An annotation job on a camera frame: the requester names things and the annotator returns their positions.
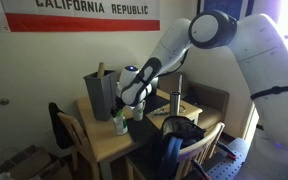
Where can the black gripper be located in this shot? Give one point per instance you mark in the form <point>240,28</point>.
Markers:
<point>119,105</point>

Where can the clear container with green lid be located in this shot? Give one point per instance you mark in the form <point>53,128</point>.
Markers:
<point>120,123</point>

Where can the perforated metal robot base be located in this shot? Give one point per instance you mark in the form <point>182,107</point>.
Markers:
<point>221,167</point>

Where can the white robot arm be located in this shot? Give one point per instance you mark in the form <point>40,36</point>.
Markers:
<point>262,56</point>

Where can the black table mat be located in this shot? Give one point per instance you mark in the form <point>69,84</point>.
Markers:
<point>144,129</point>

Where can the wooden stick in bin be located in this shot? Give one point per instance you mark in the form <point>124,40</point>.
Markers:
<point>101,70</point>

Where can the purple pen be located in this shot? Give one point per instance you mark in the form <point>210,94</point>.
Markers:
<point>159,114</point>

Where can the wooden chair with black jacket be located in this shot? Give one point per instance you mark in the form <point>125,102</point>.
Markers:
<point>69,134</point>

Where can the stainless steel tumbler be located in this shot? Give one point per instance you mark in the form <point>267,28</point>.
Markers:
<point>174,103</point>

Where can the brown upholstered bench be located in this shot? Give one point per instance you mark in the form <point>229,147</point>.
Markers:
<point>213,102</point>

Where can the cardboard box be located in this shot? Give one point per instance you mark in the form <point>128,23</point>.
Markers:
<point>35,163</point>

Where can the california republic flag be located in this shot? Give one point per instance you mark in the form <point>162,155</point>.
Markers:
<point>79,15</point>

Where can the blue framed poster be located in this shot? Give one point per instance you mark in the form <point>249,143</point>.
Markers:
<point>238,9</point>

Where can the black backpack with blue straps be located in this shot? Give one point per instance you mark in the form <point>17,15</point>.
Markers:
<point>178,132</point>

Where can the round wall door stop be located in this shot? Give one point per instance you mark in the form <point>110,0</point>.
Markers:
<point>4,101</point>

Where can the red handled clamp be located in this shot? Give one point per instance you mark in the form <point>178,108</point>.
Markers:
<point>229,152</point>

